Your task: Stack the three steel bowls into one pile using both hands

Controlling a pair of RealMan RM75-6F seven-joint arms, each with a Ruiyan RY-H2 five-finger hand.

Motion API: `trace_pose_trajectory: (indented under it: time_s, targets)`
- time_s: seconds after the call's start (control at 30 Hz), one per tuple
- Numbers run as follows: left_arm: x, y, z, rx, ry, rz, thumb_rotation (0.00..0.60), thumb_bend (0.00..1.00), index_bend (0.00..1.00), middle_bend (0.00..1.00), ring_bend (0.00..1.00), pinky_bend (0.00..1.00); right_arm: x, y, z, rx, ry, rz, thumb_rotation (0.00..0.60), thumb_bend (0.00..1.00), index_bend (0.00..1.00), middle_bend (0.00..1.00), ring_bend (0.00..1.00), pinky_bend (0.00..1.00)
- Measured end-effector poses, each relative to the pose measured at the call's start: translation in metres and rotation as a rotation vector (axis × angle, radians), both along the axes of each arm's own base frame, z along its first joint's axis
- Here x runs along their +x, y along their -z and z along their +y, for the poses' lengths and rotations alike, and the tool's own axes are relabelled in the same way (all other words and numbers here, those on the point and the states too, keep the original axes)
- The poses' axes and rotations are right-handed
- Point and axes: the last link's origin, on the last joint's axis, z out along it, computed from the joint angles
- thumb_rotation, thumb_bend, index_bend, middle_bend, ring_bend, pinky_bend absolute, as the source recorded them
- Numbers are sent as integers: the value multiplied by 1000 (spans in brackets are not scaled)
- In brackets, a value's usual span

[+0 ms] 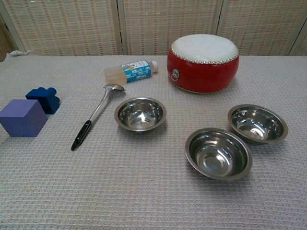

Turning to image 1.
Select clear bottle with blue label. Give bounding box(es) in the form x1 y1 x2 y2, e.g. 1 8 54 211
103 60 159 85

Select small deep steel bowl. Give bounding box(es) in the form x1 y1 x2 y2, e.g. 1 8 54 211
114 96 167 133

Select wide steel bowl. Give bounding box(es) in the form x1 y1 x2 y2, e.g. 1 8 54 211
185 127 253 181

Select woven bamboo screen panel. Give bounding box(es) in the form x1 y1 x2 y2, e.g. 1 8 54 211
0 13 18 62
217 0 307 57
118 0 223 56
289 23 307 56
0 0 123 57

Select beige waffle-weave tablecloth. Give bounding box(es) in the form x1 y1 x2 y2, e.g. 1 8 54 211
0 50 307 230

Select red drum with white skin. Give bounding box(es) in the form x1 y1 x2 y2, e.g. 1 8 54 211
167 34 240 93

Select steel ladle with black handle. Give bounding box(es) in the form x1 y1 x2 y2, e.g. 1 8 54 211
71 83 126 151

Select shallow steel bowl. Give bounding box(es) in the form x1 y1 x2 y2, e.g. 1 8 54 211
227 103 289 144

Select purple cube block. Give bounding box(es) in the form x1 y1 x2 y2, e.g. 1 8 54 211
0 99 48 138

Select dark blue toy brick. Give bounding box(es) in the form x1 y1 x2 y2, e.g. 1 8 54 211
25 86 61 115

